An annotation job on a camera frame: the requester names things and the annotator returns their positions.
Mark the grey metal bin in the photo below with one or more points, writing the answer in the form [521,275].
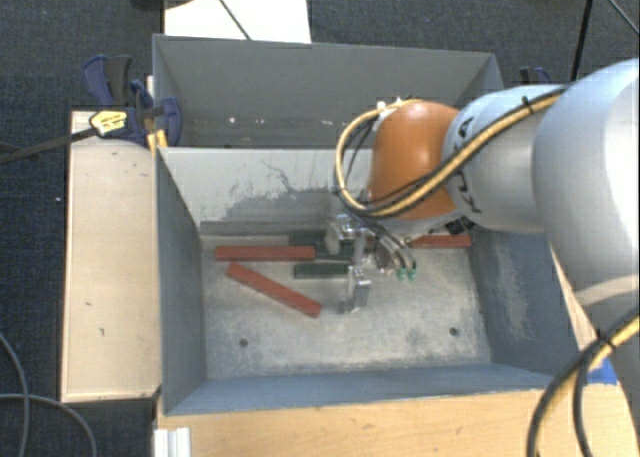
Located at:
[350,335]

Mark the red-brown flat block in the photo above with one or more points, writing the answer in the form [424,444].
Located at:
[442,241]
[265,252]
[274,290]

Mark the black cylinder on white bracket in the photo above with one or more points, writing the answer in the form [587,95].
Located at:
[459,226]

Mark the pale wood flat board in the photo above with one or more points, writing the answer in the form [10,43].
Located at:
[112,270]

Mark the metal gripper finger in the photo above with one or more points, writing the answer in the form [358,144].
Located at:
[361,290]
[342,232]

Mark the dark green flat block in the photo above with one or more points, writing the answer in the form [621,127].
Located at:
[320,270]
[306,237]

